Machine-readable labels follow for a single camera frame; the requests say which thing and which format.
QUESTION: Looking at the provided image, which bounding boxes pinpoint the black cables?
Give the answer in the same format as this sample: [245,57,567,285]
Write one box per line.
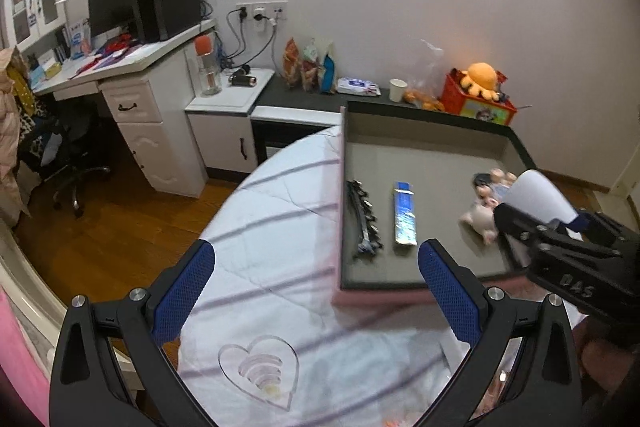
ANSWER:
[200,0,278,72]

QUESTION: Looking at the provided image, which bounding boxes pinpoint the black hair clip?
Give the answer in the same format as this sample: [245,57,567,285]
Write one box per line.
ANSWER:
[346,179,385,260]

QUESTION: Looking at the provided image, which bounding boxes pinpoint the white desk with drawers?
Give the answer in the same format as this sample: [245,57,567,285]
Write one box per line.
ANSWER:
[32,19,218,198]

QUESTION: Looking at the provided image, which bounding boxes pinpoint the clear plastic bag of oranges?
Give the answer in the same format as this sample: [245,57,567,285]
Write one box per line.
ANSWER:
[405,39,446,112]

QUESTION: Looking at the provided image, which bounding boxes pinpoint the black top low cabinet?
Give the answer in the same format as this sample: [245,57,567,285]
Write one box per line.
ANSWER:
[250,74,516,168]

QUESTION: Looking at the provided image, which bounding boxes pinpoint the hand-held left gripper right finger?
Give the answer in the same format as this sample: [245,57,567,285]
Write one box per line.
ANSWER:
[415,238,583,427]

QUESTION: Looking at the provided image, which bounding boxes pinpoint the pink box with black rim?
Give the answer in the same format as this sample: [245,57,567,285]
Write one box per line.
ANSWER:
[332,101,541,308]

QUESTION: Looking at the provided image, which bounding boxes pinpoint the orange snack bag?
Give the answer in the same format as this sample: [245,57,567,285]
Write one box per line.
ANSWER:
[282,38,303,90]

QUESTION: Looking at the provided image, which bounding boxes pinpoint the pink fuzzy blanket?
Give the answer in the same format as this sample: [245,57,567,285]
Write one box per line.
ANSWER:
[0,292,51,427]

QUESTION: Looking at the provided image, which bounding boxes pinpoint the water bottle with orange lid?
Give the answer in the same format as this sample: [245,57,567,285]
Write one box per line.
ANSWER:
[194,34,222,96]

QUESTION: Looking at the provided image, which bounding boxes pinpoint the white nightstand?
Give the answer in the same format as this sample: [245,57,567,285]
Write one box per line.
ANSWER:
[184,67,276,175]

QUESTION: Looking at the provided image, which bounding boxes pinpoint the wet wipes pack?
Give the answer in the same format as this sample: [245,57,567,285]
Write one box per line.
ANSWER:
[336,77,382,98]

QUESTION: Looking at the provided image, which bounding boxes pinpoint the pink coat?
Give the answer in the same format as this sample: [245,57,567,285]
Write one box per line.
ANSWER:
[0,49,31,218]

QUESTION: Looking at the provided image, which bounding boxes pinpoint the pale snack bag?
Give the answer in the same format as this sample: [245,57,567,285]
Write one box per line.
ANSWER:
[300,39,323,94]

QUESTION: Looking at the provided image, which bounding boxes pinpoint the white glass door cabinet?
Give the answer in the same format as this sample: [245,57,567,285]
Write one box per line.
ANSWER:
[2,0,68,52]

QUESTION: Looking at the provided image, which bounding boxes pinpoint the person's right hand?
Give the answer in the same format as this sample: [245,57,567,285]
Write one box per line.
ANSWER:
[582,337,640,396]

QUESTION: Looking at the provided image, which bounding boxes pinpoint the red storage box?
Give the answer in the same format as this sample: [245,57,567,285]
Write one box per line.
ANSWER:
[440,69,518,126]

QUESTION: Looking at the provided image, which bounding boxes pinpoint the blue snack bag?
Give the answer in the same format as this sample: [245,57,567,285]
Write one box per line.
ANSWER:
[317,42,337,95]

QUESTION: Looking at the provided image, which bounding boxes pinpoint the small black device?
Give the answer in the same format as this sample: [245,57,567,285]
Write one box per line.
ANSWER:
[229,64,257,86]

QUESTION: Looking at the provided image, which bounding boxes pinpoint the long blue foil box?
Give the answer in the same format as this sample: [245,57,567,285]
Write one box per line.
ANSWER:
[390,180,420,248]

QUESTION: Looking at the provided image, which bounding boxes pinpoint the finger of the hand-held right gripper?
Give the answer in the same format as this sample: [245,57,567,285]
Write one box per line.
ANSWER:
[492,202,552,269]
[556,208,619,249]

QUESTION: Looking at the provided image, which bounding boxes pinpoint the white door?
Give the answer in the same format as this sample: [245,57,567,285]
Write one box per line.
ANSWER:
[607,107,640,198]

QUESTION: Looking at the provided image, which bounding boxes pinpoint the black office chair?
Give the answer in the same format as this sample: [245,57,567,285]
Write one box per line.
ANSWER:
[20,102,113,220]

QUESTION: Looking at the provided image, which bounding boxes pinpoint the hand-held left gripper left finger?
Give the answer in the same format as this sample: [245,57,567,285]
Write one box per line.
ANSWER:
[48,238,221,427]

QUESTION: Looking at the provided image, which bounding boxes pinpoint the blue and white box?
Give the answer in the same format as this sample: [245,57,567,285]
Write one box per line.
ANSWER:
[67,22,91,58]

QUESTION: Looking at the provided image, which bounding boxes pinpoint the red and purple papers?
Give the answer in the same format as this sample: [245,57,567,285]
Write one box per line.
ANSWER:
[70,34,143,80]

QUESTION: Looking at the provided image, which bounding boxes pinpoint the small doll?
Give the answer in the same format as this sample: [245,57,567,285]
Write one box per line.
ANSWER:
[460,167,518,245]

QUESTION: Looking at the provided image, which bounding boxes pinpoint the orange plush octopus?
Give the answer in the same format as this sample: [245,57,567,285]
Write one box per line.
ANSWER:
[460,63,501,102]

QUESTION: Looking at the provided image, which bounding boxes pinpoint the white bed frame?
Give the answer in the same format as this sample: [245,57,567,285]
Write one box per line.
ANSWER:
[0,222,136,388]

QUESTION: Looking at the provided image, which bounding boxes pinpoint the white wall socket strip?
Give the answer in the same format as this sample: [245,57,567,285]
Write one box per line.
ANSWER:
[236,0,290,22]

